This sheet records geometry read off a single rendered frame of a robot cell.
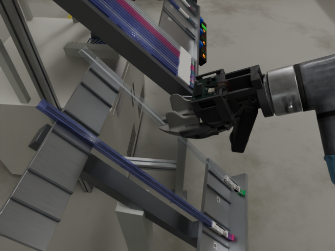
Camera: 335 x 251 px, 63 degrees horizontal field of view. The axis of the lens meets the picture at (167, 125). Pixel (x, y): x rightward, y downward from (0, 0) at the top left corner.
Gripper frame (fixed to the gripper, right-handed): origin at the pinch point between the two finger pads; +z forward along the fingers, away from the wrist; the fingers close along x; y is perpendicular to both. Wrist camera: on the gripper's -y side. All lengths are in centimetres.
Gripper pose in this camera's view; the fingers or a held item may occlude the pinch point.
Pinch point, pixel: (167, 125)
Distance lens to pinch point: 54.9
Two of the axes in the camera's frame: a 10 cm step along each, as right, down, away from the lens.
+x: -1.8, 7.3, -6.5
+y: -4.5, -6.5, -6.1
